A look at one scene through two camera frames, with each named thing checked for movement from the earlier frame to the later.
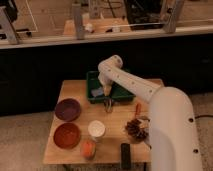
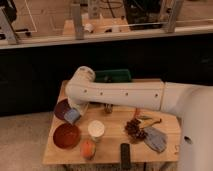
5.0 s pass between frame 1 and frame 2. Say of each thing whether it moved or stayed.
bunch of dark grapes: stayed
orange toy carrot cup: stayed
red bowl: stayed
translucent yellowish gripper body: moved
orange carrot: stayed
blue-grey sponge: moved
